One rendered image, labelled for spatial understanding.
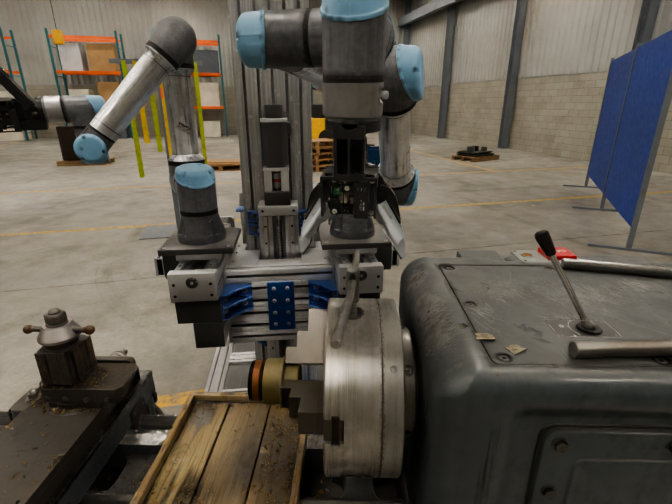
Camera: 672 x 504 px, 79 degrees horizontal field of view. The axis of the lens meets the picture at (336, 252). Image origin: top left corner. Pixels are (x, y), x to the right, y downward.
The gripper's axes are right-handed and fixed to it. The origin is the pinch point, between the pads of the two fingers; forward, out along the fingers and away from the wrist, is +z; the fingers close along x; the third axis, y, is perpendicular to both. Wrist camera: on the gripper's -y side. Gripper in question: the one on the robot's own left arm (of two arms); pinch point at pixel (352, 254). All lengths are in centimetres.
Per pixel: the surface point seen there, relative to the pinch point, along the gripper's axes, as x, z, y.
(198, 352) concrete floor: -115, 150, -151
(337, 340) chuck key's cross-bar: 0.2, 0.9, 19.9
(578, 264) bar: 44, 10, -23
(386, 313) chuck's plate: 5.8, 12.5, -3.7
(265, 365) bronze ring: -15.8, 24.1, -1.4
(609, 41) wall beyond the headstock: 586, -78, -1262
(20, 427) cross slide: -65, 39, 5
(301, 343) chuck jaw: -9.9, 22.1, -6.1
